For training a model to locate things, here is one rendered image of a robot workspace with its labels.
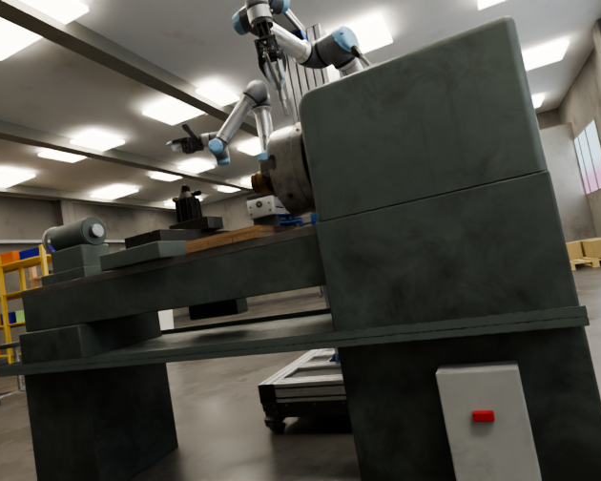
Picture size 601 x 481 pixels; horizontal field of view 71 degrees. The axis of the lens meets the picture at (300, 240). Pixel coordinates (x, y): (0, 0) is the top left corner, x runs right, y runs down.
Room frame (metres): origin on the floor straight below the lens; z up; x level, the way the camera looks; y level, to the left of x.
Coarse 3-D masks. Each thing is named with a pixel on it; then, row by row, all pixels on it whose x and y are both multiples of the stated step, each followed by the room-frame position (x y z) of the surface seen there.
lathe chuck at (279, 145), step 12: (276, 132) 1.38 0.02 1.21; (288, 132) 1.33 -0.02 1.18; (276, 144) 1.32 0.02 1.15; (288, 144) 1.30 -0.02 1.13; (276, 156) 1.31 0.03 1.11; (288, 156) 1.29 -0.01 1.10; (276, 168) 1.31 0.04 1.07; (288, 168) 1.30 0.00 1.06; (276, 180) 1.32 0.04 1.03; (288, 180) 1.31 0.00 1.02; (276, 192) 1.34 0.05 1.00; (300, 192) 1.32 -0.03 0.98; (288, 204) 1.37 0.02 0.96; (300, 204) 1.36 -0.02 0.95; (300, 216) 1.45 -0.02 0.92
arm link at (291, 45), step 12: (240, 12) 1.42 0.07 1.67; (240, 24) 1.44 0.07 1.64; (276, 24) 1.53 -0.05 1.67; (276, 36) 1.53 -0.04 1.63; (288, 36) 1.57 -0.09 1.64; (288, 48) 1.60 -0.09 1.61; (300, 48) 1.64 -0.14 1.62; (312, 48) 1.68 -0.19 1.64; (300, 60) 1.69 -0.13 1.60; (312, 60) 1.70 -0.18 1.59
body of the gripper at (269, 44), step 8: (264, 16) 1.26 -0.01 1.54; (256, 24) 1.27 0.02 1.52; (264, 24) 1.29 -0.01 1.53; (272, 24) 1.31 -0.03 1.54; (264, 32) 1.29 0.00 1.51; (256, 40) 1.28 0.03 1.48; (264, 40) 1.29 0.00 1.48; (272, 40) 1.28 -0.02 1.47; (256, 48) 1.28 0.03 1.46; (264, 48) 1.29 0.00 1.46; (272, 48) 1.28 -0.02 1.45; (272, 56) 1.33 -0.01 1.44
